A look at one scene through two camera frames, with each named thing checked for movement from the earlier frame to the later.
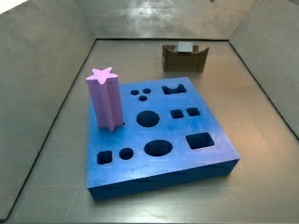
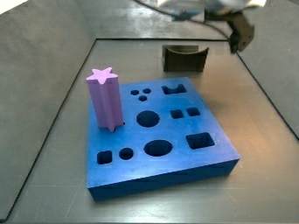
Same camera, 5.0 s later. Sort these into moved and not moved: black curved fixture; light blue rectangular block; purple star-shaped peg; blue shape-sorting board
Moved: light blue rectangular block
Not moved: black curved fixture; purple star-shaped peg; blue shape-sorting board
